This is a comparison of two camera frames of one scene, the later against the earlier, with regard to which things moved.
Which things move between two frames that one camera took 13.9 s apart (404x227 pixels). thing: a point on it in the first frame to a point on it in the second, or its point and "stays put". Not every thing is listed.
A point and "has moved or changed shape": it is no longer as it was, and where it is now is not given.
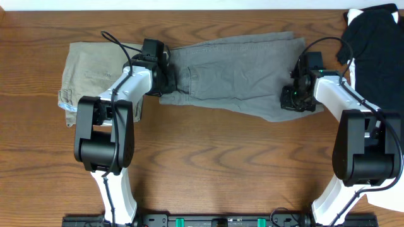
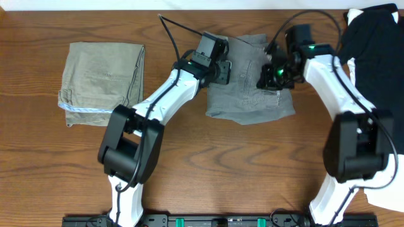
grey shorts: x=246 y=75 has moved or changed shape
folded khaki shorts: x=90 y=70 stays put
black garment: x=375 y=40 stays put
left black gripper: x=172 y=86 to x=226 y=67
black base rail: x=371 y=220 stays put
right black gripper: x=286 y=103 to x=266 y=81
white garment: x=391 y=199 stays put
